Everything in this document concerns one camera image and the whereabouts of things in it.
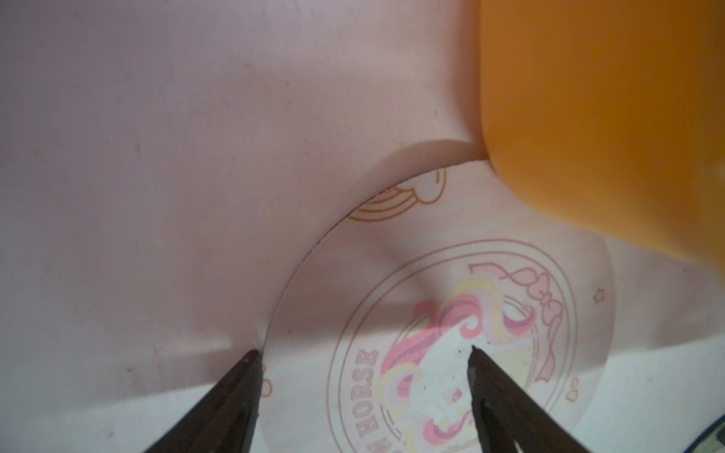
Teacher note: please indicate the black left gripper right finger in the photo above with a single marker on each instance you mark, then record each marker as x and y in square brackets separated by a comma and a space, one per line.
[506, 418]

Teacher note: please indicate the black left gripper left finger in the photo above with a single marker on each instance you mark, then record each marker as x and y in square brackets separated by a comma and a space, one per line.
[224, 420]

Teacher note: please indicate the pink unicorn horse coaster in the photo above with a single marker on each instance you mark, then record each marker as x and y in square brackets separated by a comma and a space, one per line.
[368, 349]

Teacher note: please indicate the yellow plastic storage box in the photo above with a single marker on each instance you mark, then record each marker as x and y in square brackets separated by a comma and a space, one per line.
[609, 115]

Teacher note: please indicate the blue toast cartoon coaster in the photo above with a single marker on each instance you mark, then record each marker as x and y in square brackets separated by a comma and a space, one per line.
[712, 440]

